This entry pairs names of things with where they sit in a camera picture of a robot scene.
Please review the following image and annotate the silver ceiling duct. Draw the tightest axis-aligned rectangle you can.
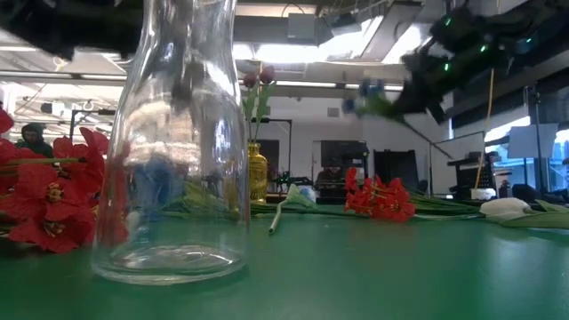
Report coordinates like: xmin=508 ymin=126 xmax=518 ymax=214
xmin=331 ymin=0 xmax=435 ymax=68

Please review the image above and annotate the black background box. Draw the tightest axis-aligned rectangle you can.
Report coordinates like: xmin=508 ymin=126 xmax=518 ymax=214
xmin=373 ymin=149 xmax=419 ymax=184

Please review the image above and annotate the black metal frame stand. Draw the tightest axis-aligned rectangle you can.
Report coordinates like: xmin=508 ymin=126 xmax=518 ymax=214
xmin=255 ymin=116 xmax=293 ymax=179

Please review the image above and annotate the white pale-blue artificial tulip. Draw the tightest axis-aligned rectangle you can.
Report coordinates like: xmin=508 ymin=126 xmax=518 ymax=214
xmin=268 ymin=184 xmax=319 ymax=236

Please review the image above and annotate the black desk equipment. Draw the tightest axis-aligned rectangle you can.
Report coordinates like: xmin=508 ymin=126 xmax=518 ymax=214
xmin=447 ymin=153 xmax=500 ymax=200

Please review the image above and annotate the gold glass vase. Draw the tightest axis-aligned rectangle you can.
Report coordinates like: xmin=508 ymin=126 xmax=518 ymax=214
xmin=246 ymin=141 xmax=268 ymax=204

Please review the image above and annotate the red artificial flower bunch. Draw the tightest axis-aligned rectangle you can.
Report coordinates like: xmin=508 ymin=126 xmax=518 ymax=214
xmin=0 ymin=108 xmax=130 ymax=254
xmin=343 ymin=167 xmax=484 ymax=223

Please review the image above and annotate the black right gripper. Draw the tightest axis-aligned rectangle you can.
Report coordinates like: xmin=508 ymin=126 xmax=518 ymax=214
xmin=393 ymin=8 xmax=503 ymax=124

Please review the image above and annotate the black background machine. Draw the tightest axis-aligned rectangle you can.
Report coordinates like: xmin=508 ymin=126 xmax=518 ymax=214
xmin=319 ymin=140 xmax=370 ymax=199

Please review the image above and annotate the wooden stick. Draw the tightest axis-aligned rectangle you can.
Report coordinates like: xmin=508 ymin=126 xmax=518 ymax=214
xmin=475 ymin=153 xmax=485 ymax=190

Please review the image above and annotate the bunch of green stems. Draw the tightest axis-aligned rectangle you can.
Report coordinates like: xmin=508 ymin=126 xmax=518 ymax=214
xmin=242 ymin=71 xmax=261 ymax=144

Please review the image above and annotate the blue artificial flower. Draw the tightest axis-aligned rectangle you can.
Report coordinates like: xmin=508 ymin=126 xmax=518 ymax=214
xmin=341 ymin=77 xmax=454 ymax=160
xmin=132 ymin=155 xmax=250 ymax=223

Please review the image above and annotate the black camera stand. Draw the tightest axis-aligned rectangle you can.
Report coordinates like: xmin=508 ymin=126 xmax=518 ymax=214
xmin=68 ymin=108 xmax=113 ymax=144

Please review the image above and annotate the white panel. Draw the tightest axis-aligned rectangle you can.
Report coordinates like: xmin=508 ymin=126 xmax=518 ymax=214
xmin=508 ymin=123 xmax=559 ymax=159

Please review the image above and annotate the grey ceiling box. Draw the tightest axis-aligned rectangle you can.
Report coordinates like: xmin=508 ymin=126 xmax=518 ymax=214
xmin=286 ymin=12 xmax=317 ymax=41

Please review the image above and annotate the long ceiling light fixture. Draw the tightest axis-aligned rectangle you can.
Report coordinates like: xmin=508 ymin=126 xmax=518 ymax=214
xmin=344 ymin=83 xmax=404 ymax=93
xmin=275 ymin=80 xmax=339 ymax=89

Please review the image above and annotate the green artificial leaf stem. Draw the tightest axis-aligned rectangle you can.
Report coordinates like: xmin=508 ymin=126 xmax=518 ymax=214
xmin=253 ymin=65 xmax=277 ymax=144

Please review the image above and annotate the whiteboard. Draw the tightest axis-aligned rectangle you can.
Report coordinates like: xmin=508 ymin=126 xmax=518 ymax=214
xmin=429 ymin=131 xmax=486 ymax=196

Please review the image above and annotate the clear glass vase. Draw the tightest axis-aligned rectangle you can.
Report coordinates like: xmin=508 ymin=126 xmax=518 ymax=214
xmin=91 ymin=0 xmax=250 ymax=286

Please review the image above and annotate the person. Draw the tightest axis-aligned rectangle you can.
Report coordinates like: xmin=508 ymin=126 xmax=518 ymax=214
xmin=316 ymin=165 xmax=347 ymax=187
xmin=15 ymin=123 xmax=54 ymax=159

